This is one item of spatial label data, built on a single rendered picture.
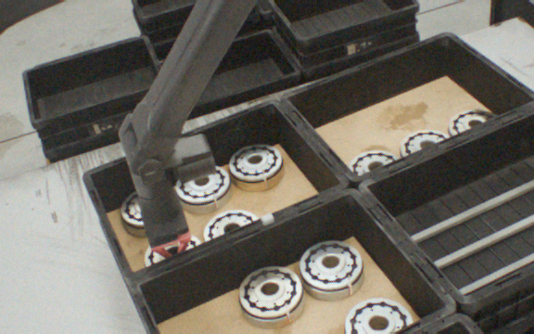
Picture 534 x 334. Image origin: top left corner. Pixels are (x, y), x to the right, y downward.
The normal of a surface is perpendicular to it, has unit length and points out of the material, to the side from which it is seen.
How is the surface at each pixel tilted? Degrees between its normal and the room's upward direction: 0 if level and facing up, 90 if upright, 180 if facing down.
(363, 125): 0
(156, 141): 106
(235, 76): 0
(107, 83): 0
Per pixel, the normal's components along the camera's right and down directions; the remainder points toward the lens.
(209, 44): 0.30, 0.78
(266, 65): -0.13, -0.75
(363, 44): 0.32, 0.59
